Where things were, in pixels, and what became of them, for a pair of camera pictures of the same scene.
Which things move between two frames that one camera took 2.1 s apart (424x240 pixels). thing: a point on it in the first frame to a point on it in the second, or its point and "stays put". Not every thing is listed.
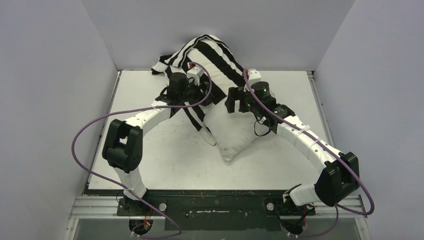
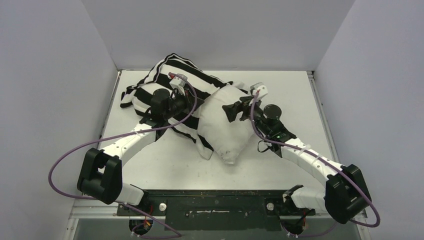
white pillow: [233, 132] stays put
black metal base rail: [210, 210] stays put
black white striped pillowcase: [199, 73] to [175, 73]
